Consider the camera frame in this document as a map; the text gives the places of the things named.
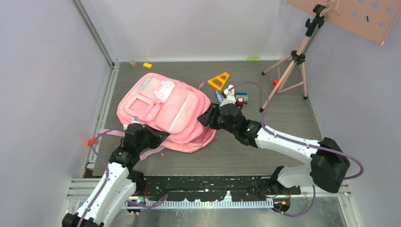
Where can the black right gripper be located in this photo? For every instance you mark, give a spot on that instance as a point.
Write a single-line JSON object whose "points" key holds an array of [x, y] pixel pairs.
{"points": [[208, 117]]}

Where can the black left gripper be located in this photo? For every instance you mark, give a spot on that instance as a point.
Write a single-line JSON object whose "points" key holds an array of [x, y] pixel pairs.
{"points": [[158, 136]]}

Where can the pink student backpack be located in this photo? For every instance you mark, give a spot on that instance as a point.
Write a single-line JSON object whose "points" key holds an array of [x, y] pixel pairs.
{"points": [[169, 105]]}

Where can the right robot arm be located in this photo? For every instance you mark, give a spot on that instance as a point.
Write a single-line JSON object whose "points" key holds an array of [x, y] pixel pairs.
{"points": [[324, 163]]}

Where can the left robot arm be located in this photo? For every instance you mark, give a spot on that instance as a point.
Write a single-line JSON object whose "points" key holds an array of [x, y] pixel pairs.
{"points": [[120, 180]]}

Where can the blue toy brick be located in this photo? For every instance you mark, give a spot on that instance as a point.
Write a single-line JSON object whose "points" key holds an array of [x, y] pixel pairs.
{"points": [[243, 96]]}

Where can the white pink stapler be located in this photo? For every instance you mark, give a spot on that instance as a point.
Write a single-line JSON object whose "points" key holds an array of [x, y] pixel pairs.
{"points": [[231, 88]]}

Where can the yellow triangle ruler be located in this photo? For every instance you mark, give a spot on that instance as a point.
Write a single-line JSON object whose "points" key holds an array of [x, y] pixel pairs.
{"points": [[218, 82]]}

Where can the small yellow brick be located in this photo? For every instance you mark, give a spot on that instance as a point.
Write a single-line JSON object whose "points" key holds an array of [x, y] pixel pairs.
{"points": [[147, 65]]}

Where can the small wooden block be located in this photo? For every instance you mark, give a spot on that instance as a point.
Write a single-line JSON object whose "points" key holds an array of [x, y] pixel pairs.
{"points": [[133, 64]]}

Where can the pink tripod music stand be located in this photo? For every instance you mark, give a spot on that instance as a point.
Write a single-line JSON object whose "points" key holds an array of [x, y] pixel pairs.
{"points": [[369, 19]]}

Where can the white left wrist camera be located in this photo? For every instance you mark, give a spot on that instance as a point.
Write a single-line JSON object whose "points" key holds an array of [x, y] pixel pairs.
{"points": [[134, 119]]}

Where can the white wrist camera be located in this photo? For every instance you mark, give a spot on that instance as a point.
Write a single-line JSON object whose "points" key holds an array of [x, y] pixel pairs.
{"points": [[134, 119], [230, 98]]}

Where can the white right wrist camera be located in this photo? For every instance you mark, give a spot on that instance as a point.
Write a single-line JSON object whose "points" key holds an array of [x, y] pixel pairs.
{"points": [[230, 98]]}

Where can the orange clip on frame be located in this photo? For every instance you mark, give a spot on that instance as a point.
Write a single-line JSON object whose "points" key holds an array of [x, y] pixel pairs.
{"points": [[92, 141]]}

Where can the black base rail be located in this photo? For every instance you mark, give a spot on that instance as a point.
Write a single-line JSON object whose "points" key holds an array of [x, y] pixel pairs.
{"points": [[211, 192]]}

